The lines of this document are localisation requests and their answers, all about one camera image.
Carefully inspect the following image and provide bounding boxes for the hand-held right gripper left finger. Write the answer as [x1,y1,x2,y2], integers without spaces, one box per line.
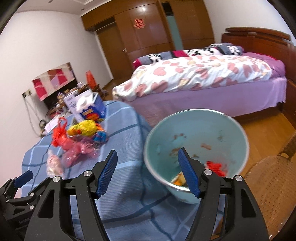
[24,149,118,241]

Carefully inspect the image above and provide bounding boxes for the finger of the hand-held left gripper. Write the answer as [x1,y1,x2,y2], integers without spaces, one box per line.
[0,171,33,202]
[6,185,45,210]

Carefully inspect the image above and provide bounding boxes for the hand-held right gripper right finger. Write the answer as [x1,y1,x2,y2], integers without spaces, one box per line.
[178,147,270,241]

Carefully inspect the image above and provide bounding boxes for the orange snack wrapper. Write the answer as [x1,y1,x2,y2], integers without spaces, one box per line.
[171,174,186,186]

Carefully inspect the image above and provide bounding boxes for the red mesh net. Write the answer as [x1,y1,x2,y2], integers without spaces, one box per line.
[205,161,228,178]

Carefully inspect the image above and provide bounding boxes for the purple candy wrapper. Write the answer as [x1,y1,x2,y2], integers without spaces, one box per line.
[80,137,101,153]

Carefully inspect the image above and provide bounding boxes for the red translucent plastic bag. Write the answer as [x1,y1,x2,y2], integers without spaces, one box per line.
[62,138,99,166]

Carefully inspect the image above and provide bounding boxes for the blue candy wrapper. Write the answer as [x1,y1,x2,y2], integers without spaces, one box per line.
[92,132,108,143]

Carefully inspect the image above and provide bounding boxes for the light blue plastic bucket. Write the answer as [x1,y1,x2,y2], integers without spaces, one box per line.
[143,109,250,204]

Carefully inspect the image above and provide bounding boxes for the yellow printed plastic bag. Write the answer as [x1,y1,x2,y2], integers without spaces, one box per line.
[67,119,102,137]

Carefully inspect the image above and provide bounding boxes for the blue plaid tablecloth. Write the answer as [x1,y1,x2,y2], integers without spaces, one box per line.
[22,100,222,241]

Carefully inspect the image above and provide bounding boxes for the blue gable-top carton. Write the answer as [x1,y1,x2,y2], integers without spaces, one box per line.
[74,89,107,122]

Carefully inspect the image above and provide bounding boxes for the wooden bed with purple sheet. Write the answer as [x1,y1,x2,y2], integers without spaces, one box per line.
[112,27,296,121]

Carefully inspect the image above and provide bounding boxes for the white milk carton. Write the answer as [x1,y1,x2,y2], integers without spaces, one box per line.
[63,91,80,114]

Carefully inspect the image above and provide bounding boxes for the wicker chair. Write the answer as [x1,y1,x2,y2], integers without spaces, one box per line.
[245,130,296,241]

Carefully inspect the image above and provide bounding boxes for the black television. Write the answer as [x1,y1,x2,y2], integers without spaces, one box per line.
[44,79,77,110]

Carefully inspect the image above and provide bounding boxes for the orange plastic bag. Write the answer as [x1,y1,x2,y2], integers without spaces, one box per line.
[86,71,97,87]

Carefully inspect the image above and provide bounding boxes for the heart print duvet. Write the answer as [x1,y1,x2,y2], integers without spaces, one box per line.
[112,55,272,102]

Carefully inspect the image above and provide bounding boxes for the red and white cloth cover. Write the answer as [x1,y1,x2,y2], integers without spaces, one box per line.
[32,62,75,101]

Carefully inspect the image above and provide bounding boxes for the patchwork blanket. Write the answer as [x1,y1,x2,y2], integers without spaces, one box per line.
[132,43,244,69]

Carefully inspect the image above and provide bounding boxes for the brown wooden door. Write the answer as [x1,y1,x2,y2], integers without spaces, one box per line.
[96,23,133,80]

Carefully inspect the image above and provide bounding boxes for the brown wooden wardrobe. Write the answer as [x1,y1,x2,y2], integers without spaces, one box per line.
[81,0,214,72]

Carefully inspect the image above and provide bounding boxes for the hanging cables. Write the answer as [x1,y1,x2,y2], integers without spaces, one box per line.
[24,96,45,137]

